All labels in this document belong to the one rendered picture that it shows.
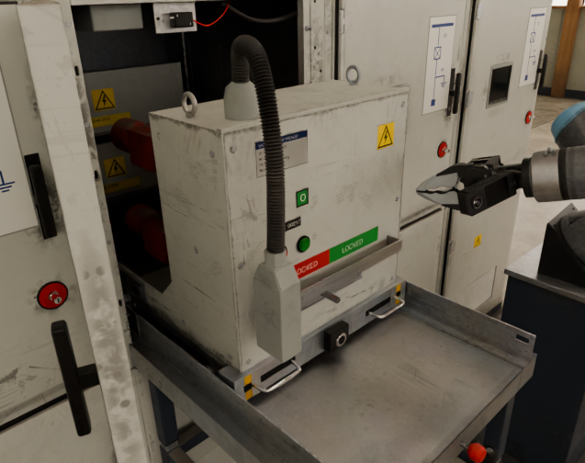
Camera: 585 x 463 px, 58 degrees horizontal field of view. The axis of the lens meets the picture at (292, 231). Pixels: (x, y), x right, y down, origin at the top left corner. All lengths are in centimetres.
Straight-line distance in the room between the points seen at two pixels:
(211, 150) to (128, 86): 99
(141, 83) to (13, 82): 86
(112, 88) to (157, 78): 16
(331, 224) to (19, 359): 67
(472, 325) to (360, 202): 40
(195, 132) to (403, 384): 65
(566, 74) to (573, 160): 828
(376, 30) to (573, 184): 81
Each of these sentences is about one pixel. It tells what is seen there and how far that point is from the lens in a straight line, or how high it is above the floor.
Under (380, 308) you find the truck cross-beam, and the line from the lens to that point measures 129.
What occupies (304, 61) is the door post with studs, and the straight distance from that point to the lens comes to 141.
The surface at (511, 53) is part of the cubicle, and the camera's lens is 233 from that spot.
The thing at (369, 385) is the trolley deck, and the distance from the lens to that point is 113.
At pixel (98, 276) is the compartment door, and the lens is 50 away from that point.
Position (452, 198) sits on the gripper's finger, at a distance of 104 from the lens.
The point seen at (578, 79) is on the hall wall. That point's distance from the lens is 929.
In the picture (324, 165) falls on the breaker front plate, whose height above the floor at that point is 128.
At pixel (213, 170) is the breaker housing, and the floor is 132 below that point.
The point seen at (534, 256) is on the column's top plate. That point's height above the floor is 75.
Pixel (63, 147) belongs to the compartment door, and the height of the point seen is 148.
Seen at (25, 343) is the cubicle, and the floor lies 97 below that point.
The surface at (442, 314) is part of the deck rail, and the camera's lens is 133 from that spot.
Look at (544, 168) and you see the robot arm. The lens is 98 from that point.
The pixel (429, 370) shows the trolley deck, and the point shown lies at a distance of 118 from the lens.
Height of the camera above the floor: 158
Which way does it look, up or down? 25 degrees down
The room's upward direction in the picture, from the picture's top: 1 degrees counter-clockwise
